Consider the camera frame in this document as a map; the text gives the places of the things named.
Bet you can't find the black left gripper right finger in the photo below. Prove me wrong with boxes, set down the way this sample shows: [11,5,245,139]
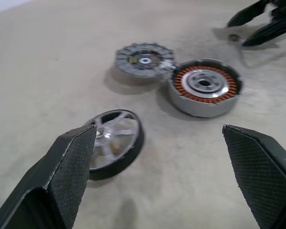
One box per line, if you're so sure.
[222,124,286,229]

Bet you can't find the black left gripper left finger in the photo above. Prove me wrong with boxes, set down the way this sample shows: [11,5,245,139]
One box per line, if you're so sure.
[0,124,97,229]

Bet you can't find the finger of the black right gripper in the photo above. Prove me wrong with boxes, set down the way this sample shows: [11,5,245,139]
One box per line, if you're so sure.
[226,0,269,27]
[242,23,286,47]

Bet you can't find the black rotor wheel silver spokes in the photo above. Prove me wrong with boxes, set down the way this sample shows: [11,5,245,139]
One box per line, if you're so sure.
[82,109,145,181]

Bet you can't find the grey stator housing copper windings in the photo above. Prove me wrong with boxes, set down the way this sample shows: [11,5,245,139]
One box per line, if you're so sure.
[167,59,244,118]

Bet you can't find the silver disc with blue centre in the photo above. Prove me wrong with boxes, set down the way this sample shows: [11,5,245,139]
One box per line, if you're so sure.
[115,42,176,79]

